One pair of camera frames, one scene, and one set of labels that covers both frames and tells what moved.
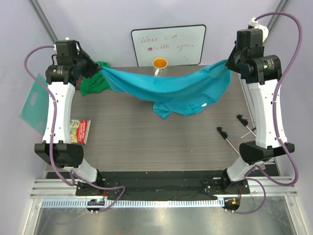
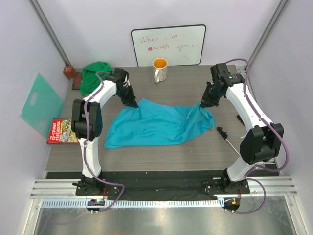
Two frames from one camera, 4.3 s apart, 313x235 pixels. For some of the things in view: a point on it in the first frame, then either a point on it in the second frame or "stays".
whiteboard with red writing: x=179 y=45 stays
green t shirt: x=98 y=82 stays
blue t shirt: x=191 y=92 to x=150 y=123
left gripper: x=94 y=66 to x=130 y=101
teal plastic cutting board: x=35 y=109 stays
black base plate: x=170 y=185 stays
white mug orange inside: x=160 y=66 stays
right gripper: x=229 y=63 to x=206 y=101
